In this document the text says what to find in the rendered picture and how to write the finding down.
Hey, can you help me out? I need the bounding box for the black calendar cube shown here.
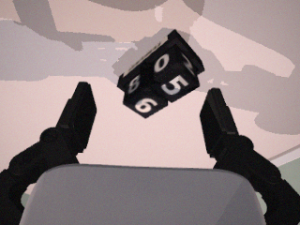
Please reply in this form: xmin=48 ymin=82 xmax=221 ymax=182
xmin=149 ymin=45 xmax=200 ymax=103
xmin=123 ymin=67 xmax=169 ymax=119

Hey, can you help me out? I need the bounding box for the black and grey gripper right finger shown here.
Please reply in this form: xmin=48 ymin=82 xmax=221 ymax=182
xmin=200 ymin=88 xmax=300 ymax=225

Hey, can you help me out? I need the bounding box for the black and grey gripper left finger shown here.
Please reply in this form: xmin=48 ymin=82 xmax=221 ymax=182
xmin=0 ymin=82 xmax=97 ymax=225

